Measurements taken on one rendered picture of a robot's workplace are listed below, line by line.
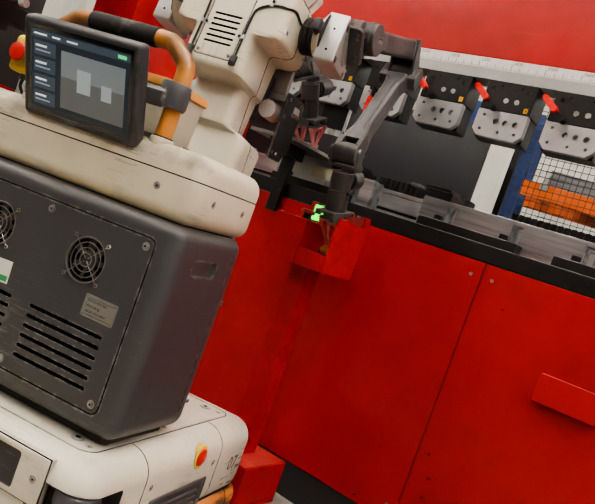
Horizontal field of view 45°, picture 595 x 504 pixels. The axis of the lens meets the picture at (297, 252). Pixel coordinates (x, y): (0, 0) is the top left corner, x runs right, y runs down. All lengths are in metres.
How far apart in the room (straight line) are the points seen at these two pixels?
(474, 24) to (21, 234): 1.46
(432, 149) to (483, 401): 1.20
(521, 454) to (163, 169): 1.12
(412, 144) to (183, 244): 1.74
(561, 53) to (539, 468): 1.10
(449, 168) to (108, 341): 1.76
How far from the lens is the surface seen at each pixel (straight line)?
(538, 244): 2.01
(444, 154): 2.76
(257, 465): 1.98
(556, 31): 2.18
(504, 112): 2.13
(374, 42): 1.77
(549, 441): 1.85
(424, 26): 2.34
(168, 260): 1.21
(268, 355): 1.96
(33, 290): 1.36
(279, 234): 1.93
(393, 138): 2.88
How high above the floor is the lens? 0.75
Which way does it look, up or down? 2 degrees down
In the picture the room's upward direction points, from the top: 20 degrees clockwise
